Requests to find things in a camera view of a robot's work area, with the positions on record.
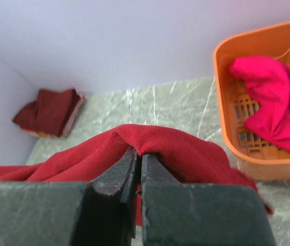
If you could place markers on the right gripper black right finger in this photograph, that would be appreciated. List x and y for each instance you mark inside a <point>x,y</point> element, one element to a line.
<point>176,213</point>

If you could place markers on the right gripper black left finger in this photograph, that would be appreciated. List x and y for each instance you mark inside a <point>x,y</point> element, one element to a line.
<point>100,212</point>

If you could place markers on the orange folded t-shirt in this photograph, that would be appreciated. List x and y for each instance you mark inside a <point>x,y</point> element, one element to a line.
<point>40,132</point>

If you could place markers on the dark red folded t-shirt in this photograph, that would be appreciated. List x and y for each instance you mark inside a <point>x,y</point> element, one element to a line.
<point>49,110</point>

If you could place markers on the pink folded t-shirt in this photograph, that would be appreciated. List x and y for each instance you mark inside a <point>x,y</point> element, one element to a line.
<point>72,113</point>

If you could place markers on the pink t-shirt in basket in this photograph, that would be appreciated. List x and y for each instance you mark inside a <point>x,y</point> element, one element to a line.
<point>267,81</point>

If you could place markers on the orange plastic basket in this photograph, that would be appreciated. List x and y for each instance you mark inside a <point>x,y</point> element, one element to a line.
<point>255,157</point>

